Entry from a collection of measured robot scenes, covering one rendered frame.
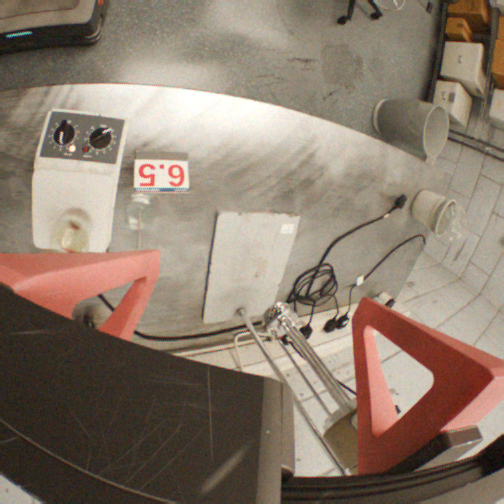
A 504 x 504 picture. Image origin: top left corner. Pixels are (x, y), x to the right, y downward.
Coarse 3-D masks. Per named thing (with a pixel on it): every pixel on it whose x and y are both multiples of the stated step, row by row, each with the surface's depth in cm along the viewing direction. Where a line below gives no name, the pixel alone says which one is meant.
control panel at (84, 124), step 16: (64, 112) 27; (48, 128) 26; (80, 128) 29; (96, 128) 30; (112, 128) 31; (48, 144) 27; (80, 144) 29; (112, 144) 31; (80, 160) 29; (96, 160) 30; (112, 160) 32
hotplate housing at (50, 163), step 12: (48, 120) 26; (120, 144) 32; (36, 156) 26; (120, 156) 33; (36, 168) 26; (48, 168) 27; (60, 168) 28; (72, 168) 29; (84, 168) 30; (96, 168) 31; (108, 168) 32; (108, 240) 37
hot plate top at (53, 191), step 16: (48, 176) 26; (64, 176) 28; (80, 176) 29; (96, 176) 30; (32, 192) 26; (48, 192) 27; (64, 192) 29; (80, 192) 30; (96, 192) 31; (112, 192) 32; (32, 208) 27; (48, 208) 28; (64, 208) 30; (96, 208) 32; (32, 224) 28; (48, 224) 29; (96, 224) 33; (48, 240) 31; (96, 240) 34
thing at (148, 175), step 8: (136, 168) 38; (144, 168) 39; (152, 168) 39; (160, 168) 40; (168, 168) 41; (176, 168) 41; (184, 168) 42; (136, 176) 38; (144, 176) 39; (152, 176) 39; (160, 176) 40; (168, 176) 40; (176, 176) 41; (184, 176) 42; (136, 184) 38; (144, 184) 38; (152, 184) 39; (160, 184) 40; (168, 184) 40; (176, 184) 41; (184, 184) 41
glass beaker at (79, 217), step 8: (72, 208) 29; (80, 208) 30; (64, 216) 28; (72, 216) 27; (80, 216) 28; (88, 216) 30; (64, 224) 25; (72, 224) 25; (80, 224) 27; (88, 224) 29; (88, 232) 28; (56, 240) 27; (88, 240) 27; (56, 248) 27; (88, 248) 28
